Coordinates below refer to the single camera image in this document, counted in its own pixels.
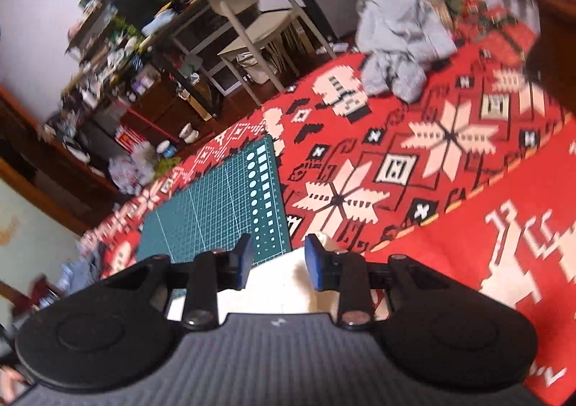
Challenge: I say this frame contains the white knit v-neck sweater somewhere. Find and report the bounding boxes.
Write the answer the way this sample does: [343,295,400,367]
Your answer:
[166,231,384,321]

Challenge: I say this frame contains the beige plastic chair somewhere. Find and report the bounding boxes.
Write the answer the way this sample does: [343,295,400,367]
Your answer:
[207,0,336,104]

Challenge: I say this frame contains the green cutting mat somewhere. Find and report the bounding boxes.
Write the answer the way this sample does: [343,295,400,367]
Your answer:
[136,136,292,266]

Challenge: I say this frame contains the white drawer shelf unit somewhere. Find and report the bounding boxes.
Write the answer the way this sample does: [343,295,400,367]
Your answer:
[168,0,240,96]

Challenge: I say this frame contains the grey crumpled garment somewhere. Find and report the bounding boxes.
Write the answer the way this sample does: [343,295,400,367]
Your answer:
[355,0,457,103]

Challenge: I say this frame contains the white plastic bag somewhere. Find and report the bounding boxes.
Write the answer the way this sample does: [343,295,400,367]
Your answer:
[108,142,157,195]

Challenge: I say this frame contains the brown wooden drawer cabinet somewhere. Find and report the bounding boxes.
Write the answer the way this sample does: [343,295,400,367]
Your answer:
[120,77,214,146]

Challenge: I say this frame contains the folded blue jeans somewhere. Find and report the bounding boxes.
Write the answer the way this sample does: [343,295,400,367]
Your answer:
[56,250,103,296]

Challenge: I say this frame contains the red patterned christmas blanket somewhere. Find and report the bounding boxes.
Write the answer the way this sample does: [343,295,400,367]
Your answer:
[80,18,575,405]

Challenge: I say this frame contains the blue white ceramic bowl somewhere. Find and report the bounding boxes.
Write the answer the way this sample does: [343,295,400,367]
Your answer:
[156,140,177,159]

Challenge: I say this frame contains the dark wooden side table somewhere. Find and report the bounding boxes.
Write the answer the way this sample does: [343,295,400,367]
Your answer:
[526,0,575,113]

